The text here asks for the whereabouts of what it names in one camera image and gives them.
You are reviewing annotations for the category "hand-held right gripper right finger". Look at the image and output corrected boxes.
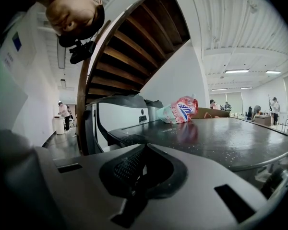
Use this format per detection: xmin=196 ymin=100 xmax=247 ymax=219
xmin=124 ymin=143 xmax=279 ymax=230

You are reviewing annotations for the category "pink snack bag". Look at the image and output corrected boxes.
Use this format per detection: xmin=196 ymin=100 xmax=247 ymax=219
xmin=156 ymin=95 xmax=199 ymax=125

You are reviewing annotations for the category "white and black appliance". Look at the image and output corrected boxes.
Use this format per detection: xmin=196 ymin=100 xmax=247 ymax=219
xmin=84 ymin=94 xmax=150 ymax=153

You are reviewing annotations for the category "large black oblong lamp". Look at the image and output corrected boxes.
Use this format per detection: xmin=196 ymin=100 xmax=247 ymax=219
xmin=57 ymin=35 xmax=67 ymax=69

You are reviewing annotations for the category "brown cardboard box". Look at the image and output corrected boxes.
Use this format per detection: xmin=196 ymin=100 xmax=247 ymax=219
xmin=190 ymin=107 xmax=231 ymax=120

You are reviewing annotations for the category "white bin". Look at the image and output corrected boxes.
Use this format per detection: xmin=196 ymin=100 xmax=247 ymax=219
xmin=53 ymin=115 xmax=66 ymax=136

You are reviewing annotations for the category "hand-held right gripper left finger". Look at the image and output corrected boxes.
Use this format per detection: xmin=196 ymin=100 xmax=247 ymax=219
xmin=35 ymin=143 xmax=147 ymax=230

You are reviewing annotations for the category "person's head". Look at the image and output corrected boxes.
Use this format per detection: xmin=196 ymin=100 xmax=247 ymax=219
xmin=45 ymin=0 xmax=106 ymax=40

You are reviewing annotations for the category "grey appliance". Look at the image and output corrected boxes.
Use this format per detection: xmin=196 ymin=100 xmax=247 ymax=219
xmin=144 ymin=99 xmax=164 ymax=122

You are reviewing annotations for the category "wooden staircase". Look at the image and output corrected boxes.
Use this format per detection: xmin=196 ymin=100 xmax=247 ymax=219
xmin=76 ymin=0 xmax=192 ymax=156

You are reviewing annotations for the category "blue wall sign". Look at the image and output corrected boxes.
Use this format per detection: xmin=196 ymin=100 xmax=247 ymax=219
xmin=12 ymin=31 xmax=23 ymax=53

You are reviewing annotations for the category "black head camera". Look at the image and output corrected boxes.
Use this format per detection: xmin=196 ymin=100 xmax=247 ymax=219
xmin=69 ymin=39 xmax=97 ymax=65

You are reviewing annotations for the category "silver washer knob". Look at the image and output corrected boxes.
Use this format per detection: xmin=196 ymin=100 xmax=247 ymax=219
xmin=261 ymin=167 xmax=288 ymax=200

